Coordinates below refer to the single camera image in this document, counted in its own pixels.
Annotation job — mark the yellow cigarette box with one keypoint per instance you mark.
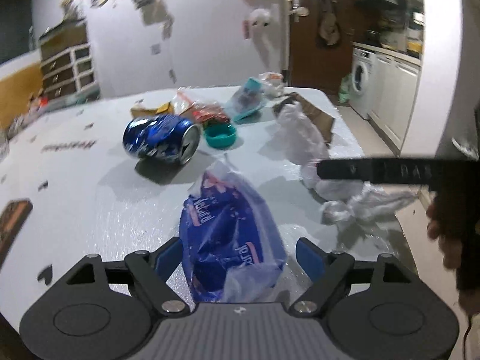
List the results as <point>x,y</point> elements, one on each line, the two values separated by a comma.
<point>138,110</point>

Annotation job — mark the dark wooden door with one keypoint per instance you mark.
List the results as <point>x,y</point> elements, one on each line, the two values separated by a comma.
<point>309,65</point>

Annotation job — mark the light blue barcode pouch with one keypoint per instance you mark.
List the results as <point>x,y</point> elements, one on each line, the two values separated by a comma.
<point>246,101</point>

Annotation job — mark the white kitchen cabinets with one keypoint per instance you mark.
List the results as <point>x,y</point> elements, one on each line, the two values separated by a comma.
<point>394,100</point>

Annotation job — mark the crushed blue soda can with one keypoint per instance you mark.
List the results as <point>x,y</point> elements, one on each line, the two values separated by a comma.
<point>169,138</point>

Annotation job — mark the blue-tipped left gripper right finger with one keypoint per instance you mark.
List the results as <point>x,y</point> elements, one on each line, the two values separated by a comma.
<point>328,273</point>

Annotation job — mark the white drawer cabinet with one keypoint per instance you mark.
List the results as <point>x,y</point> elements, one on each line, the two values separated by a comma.
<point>70,72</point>

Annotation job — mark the clear crumpled plastic bag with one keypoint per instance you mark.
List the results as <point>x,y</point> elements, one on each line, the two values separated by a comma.
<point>350,197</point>

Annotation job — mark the white crumpled wrapper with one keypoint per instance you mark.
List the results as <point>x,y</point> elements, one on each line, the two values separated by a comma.
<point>272,84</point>

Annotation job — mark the red shiny snack packet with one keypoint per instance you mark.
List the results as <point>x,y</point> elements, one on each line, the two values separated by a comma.
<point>206,112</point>

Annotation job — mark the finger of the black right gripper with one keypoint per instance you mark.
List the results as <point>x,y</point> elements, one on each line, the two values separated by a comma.
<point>432,172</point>

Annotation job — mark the green plastic bag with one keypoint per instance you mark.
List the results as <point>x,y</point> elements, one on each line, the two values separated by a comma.
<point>344,89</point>

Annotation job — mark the white sheep wall toy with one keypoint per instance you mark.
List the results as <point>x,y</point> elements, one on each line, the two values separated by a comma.
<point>259,18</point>

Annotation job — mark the brown cardboard piece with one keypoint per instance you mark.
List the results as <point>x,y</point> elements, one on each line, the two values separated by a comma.
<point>323,121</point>

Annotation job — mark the clear bag orange stripe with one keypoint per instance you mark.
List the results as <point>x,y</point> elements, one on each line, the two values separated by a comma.
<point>185,102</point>

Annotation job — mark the operator hand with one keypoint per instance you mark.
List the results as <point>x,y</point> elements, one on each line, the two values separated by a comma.
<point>444,214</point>

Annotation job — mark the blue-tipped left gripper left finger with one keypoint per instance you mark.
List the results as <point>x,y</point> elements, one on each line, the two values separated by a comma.
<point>150,273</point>

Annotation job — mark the white washing machine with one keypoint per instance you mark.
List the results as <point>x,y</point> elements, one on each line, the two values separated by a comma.
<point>363,75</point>

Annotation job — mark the hanging bag on door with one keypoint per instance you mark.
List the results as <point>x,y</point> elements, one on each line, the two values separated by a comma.
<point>328,32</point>

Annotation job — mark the blue plastic tissue wrapper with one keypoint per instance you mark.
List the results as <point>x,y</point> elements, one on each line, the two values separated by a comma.
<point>232,249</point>

